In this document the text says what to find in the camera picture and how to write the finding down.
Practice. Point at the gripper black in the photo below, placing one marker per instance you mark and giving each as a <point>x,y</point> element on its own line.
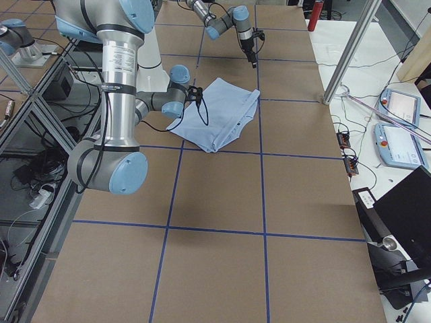
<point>246,44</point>

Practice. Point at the light blue t-shirt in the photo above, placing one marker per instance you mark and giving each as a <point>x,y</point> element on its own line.
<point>231,108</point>

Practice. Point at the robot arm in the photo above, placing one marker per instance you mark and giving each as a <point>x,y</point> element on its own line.
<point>133,83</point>
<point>235,17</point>

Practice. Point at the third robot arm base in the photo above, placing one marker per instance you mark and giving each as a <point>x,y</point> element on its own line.
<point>18,43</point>

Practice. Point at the red cylinder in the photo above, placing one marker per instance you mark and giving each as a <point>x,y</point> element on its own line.
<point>315,14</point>

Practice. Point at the small orange circuit board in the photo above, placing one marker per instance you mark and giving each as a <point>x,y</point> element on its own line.
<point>343,140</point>

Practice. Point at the far teach pendant tablet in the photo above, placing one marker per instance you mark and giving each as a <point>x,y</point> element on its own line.
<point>401,106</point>

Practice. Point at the teach pendant tablet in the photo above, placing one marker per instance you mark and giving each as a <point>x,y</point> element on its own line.
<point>398,148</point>
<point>401,106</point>

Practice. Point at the near teach pendant tablet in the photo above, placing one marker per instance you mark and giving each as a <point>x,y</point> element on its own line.
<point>398,148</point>

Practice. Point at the brown paper table cover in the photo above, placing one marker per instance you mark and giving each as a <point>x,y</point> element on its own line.
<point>264,230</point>

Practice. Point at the black monitor on stand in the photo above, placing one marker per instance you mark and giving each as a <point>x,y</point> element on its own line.
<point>398,228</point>

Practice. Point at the white power strip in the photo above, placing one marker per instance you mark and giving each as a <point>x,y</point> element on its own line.
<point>44,197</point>

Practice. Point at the camera cable black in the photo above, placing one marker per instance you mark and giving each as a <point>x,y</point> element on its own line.
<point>197,110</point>

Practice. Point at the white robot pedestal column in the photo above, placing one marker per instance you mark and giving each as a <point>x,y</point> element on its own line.
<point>151,76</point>

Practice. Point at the aluminium frame post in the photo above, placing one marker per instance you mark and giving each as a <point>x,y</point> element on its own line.
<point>350,49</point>

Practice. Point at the aluminium frame rack right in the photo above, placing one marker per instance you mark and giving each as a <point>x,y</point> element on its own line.
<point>55,106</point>

